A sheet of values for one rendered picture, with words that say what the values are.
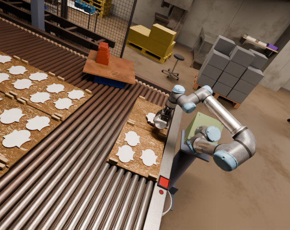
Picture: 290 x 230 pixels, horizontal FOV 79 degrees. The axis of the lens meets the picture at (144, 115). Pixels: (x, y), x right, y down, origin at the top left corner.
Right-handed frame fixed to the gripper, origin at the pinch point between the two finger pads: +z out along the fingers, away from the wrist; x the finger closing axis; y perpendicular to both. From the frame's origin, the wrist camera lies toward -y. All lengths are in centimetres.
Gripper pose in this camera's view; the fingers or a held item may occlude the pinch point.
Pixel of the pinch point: (160, 122)
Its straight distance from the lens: 137.6
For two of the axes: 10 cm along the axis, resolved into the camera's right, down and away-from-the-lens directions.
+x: 9.3, 3.7, 0.4
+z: -3.1, 7.1, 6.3
